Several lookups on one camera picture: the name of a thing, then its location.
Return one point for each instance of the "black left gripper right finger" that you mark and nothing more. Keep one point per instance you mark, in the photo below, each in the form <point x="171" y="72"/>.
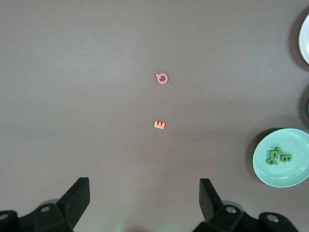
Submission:
<point x="211" y="206"/>

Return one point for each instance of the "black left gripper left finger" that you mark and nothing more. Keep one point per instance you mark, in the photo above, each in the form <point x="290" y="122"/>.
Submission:
<point x="70" y="205"/>

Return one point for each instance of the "green foam letter d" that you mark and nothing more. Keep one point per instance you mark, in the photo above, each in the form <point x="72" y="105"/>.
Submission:
<point x="271" y="159"/>

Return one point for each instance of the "green foam letter y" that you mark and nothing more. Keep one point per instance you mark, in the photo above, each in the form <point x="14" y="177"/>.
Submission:
<point x="278" y="150"/>

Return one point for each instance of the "green foam letter B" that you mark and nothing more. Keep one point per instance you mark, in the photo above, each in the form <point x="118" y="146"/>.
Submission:
<point x="286" y="158"/>

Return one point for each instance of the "green plate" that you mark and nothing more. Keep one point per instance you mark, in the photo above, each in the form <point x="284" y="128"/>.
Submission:
<point x="282" y="175"/>

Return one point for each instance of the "orange foam letter E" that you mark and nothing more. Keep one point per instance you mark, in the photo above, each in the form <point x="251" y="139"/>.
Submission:
<point x="159" y="125"/>

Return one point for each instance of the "pink foam letter Q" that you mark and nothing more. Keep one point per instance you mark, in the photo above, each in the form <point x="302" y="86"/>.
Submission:
<point x="159" y="81"/>

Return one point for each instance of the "brown table mat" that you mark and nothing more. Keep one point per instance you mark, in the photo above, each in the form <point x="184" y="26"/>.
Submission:
<point x="96" y="72"/>

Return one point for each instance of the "beige plate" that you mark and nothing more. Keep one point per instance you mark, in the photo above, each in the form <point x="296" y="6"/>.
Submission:
<point x="305" y="41"/>

